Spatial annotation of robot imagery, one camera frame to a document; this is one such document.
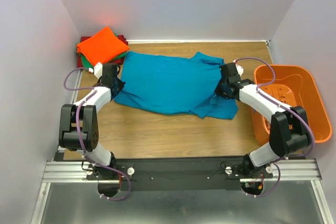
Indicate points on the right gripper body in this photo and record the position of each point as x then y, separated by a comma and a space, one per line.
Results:
222, 89

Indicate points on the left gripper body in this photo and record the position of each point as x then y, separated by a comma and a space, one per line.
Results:
117, 86

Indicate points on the blue t-shirt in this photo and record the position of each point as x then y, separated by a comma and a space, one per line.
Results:
174, 85

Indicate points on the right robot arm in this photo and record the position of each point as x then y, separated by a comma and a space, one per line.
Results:
289, 129

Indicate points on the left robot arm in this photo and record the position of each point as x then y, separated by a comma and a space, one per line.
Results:
78, 128

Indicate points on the dark red folded t-shirt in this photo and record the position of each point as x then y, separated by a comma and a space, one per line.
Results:
118, 60

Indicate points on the green folded t-shirt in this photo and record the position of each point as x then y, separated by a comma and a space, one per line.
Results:
86, 61

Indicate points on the orange folded t-shirt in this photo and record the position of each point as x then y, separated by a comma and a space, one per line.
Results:
102, 47

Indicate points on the orange plastic basket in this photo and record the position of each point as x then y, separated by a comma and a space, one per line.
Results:
294, 86

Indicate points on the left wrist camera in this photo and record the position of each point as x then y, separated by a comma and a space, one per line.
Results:
96, 70

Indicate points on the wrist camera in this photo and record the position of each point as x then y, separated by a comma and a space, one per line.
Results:
239, 69
96, 70

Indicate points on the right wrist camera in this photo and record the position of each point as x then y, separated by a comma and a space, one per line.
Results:
239, 69

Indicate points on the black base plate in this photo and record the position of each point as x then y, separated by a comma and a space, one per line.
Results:
195, 173

